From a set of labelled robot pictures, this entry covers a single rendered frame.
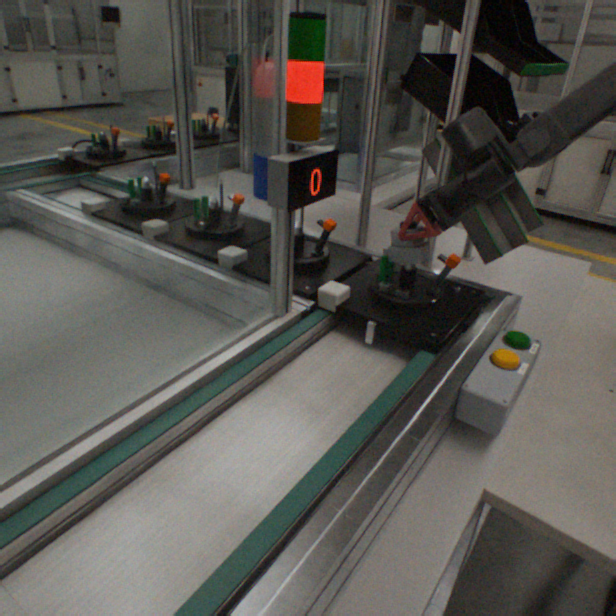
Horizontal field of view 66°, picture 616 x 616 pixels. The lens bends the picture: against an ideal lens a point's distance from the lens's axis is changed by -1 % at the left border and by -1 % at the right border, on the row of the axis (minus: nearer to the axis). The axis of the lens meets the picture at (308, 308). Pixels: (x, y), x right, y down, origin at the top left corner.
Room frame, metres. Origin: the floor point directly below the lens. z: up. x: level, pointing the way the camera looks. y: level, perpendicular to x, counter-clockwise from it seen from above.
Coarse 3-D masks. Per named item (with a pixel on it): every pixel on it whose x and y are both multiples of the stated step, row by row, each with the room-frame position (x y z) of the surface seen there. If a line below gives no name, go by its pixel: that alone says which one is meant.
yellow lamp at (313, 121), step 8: (288, 104) 0.71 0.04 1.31; (296, 104) 0.70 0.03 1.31; (304, 104) 0.70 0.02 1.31; (312, 104) 0.70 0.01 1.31; (320, 104) 0.71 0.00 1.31; (288, 112) 0.71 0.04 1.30; (296, 112) 0.70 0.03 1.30; (304, 112) 0.70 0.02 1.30; (312, 112) 0.70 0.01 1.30; (320, 112) 0.71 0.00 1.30; (288, 120) 0.71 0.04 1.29; (296, 120) 0.70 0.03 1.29; (304, 120) 0.70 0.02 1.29; (312, 120) 0.70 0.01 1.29; (320, 120) 0.71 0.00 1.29; (288, 128) 0.71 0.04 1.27; (296, 128) 0.70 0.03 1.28; (304, 128) 0.70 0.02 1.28; (312, 128) 0.70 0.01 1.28; (320, 128) 0.72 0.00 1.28; (288, 136) 0.70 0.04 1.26; (296, 136) 0.70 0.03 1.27; (304, 136) 0.70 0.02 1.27; (312, 136) 0.70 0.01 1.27
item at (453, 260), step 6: (438, 258) 0.78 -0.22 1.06; (444, 258) 0.78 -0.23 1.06; (450, 258) 0.76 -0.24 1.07; (456, 258) 0.76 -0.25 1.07; (450, 264) 0.76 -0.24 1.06; (456, 264) 0.76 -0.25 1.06; (444, 270) 0.77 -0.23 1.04; (450, 270) 0.77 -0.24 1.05; (438, 276) 0.77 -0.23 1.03; (444, 276) 0.77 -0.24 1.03; (438, 282) 0.77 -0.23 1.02; (432, 288) 0.78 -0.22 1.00
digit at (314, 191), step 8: (312, 160) 0.70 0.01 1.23; (320, 160) 0.71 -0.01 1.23; (312, 168) 0.70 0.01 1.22; (320, 168) 0.72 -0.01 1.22; (312, 176) 0.70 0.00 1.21; (320, 176) 0.72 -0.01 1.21; (312, 184) 0.70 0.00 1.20; (320, 184) 0.72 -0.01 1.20; (312, 192) 0.70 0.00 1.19; (320, 192) 0.72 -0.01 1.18; (312, 200) 0.70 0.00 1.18
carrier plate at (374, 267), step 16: (368, 272) 0.90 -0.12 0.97; (352, 288) 0.82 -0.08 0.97; (448, 288) 0.85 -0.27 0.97; (464, 288) 0.85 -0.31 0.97; (352, 304) 0.76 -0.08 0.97; (368, 304) 0.76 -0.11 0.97; (448, 304) 0.78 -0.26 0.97; (464, 304) 0.79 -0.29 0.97; (352, 320) 0.74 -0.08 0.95; (368, 320) 0.72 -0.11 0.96; (384, 320) 0.71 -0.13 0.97; (400, 320) 0.71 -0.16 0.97; (416, 320) 0.72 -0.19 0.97; (432, 320) 0.72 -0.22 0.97; (448, 320) 0.72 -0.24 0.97; (464, 320) 0.74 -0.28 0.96; (400, 336) 0.68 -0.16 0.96; (416, 336) 0.67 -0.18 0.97; (432, 336) 0.67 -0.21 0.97; (448, 336) 0.68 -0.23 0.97
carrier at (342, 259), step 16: (304, 240) 0.95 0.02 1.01; (304, 256) 0.92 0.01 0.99; (320, 256) 0.92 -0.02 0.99; (336, 256) 0.97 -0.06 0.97; (352, 256) 0.98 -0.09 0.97; (368, 256) 0.98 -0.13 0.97; (304, 272) 0.88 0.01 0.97; (320, 272) 0.89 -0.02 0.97; (336, 272) 0.89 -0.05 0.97; (352, 272) 0.92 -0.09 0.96; (304, 288) 0.81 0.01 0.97
